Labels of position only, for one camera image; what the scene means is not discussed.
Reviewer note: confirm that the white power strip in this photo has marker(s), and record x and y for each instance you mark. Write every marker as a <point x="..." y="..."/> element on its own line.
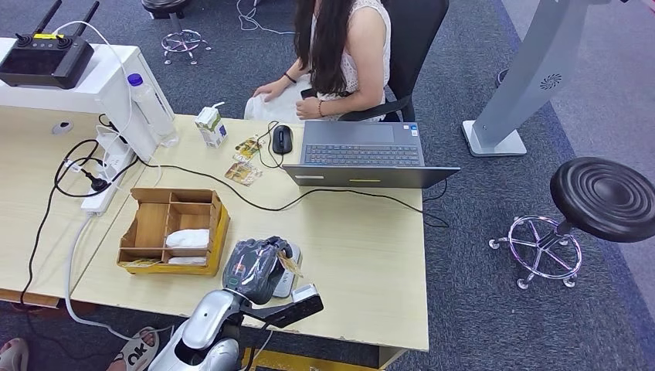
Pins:
<point x="100" y="202"/>

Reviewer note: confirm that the person's left forearm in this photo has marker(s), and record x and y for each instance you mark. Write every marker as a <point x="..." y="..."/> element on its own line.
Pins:
<point x="353" y="105"/>

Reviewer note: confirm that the white printed sandal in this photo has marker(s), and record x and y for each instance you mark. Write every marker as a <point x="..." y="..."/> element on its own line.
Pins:
<point x="137" y="353"/>

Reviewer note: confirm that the black computer mouse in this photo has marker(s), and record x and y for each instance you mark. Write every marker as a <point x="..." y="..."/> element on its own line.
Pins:
<point x="282" y="139"/>

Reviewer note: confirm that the white folded item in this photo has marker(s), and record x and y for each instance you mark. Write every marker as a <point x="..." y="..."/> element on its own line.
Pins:
<point x="186" y="261"/>
<point x="186" y="239"/>

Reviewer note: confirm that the white desk shelf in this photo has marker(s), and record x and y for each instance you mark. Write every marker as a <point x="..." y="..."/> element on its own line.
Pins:
<point x="110" y="87"/>

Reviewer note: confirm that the person's right hand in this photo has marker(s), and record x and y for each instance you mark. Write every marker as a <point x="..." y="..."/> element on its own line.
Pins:
<point x="271" y="91"/>

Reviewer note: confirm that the silver kiosk stand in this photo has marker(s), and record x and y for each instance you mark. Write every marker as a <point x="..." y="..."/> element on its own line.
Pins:
<point x="532" y="71"/>

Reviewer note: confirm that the clear bottle with blue cap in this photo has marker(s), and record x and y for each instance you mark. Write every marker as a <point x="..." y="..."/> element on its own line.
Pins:
<point x="151" y="110"/>

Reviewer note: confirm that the person's left hand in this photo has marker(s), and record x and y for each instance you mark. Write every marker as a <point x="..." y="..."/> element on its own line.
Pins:
<point x="309" y="108"/>

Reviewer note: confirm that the person's foot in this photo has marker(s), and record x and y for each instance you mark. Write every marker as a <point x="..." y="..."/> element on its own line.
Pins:
<point x="148" y="338"/>
<point x="13" y="356"/>

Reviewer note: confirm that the black remote controller with antennas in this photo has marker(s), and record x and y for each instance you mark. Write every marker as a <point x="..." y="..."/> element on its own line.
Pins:
<point x="46" y="61"/>

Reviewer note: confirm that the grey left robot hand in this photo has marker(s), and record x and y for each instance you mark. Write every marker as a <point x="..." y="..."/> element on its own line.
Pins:
<point x="253" y="269"/>

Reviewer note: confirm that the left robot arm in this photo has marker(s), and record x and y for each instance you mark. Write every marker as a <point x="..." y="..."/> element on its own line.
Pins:
<point x="204" y="317"/>

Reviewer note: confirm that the small milk carton with straw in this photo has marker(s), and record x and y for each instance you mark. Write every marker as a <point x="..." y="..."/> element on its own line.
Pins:
<point x="210" y="130"/>

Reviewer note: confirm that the grey card reader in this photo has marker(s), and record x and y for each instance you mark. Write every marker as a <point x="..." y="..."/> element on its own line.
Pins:
<point x="287" y="288"/>

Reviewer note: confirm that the black office chair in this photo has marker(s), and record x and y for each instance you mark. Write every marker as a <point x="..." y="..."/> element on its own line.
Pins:
<point x="414" y="41"/>

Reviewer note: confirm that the wooden compartment box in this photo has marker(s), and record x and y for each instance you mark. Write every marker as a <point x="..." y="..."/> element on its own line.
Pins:
<point x="148" y="225"/>

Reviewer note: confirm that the large black round stool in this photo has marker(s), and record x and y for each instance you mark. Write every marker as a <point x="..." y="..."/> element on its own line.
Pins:
<point x="604" y="197"/>

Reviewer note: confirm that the person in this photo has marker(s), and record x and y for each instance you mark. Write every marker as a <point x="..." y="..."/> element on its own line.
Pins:
<point x="358" y="51"/>

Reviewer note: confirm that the person's right forearm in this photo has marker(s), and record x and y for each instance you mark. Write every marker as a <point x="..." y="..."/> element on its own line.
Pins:
<point x="298" y="71"/>

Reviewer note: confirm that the brown picture ID card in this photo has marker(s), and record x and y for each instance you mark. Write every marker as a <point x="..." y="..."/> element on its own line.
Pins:
<point x="291" y="266"/>

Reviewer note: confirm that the picture card with white border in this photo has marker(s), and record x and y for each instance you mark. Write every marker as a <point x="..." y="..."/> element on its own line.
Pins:
<point x="243" y="174"/>

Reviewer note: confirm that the grey open laptop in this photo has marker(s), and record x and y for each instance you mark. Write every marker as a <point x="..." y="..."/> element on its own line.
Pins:
<point x="363" y="148"/>

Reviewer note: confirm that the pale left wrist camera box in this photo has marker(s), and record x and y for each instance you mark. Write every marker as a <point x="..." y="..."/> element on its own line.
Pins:
<point x="302" y="302"/>

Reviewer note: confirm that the yellow green picture card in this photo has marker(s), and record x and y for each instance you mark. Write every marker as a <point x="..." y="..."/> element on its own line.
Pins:
<point x="249" y="148"/>

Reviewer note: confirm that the small black chrome stool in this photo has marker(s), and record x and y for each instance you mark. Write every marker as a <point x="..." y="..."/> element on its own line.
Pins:
<point x="163" y="5"/>

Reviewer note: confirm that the black phone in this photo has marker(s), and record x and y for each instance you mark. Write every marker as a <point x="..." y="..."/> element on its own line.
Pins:
<point x="308" y="93"/>

